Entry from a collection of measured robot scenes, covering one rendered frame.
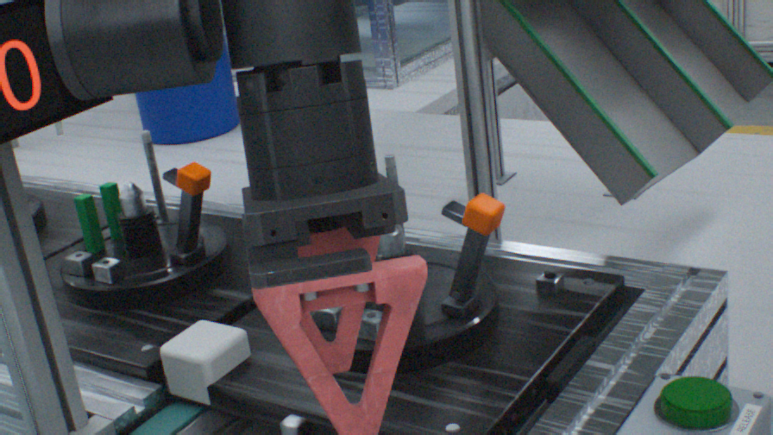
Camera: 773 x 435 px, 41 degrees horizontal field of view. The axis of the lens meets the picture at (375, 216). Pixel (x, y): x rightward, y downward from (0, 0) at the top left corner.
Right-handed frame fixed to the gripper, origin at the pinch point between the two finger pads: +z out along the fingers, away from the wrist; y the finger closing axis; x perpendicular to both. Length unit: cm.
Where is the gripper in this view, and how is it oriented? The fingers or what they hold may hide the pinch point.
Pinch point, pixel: (344, 384)
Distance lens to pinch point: 47.4
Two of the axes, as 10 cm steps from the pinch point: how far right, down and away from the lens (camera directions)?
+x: 9.8, -1.5, 1.2
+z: 1.4, 9.8, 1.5
